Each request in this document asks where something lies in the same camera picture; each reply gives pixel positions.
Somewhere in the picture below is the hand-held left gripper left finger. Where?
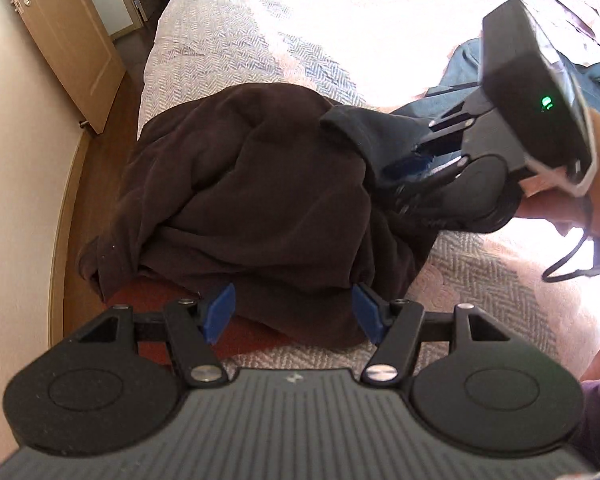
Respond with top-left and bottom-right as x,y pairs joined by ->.
72,282 -> 237,388

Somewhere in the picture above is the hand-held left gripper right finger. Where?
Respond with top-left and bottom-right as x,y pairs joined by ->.
352,282 -> 513,387

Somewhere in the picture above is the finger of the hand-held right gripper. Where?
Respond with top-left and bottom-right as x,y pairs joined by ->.
390,157 -> 475,218
380,85 -> 495,181

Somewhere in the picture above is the blue-grey sweatshirt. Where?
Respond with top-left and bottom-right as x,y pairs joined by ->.
422,37 -> 600,126

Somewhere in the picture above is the dark brown garment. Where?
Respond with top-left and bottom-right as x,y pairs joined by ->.
77,84 -> 441,348

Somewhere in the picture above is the red garment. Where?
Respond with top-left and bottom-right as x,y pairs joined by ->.
102,280 -> 301,361

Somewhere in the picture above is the bed with pink-blue cover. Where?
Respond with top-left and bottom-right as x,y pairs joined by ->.
137,0 -> 600,391

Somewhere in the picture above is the wooden door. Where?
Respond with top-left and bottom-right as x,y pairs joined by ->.
0,0 -> 126,135

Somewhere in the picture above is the black cable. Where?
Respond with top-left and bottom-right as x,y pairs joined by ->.
542,195 -> 600,281

